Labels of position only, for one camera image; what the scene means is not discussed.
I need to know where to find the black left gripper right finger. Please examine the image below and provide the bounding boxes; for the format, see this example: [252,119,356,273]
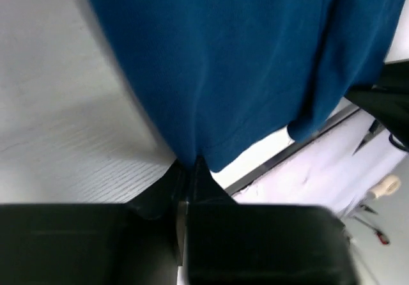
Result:
[185,157,359,285]

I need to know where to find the blue t shirt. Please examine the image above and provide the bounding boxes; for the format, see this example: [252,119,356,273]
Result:
[89,0,405,172]

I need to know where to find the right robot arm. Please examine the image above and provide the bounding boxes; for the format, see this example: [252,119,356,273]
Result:
[346,59,408,152]

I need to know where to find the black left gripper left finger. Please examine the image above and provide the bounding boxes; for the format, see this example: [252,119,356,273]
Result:
[1,163,184,284]

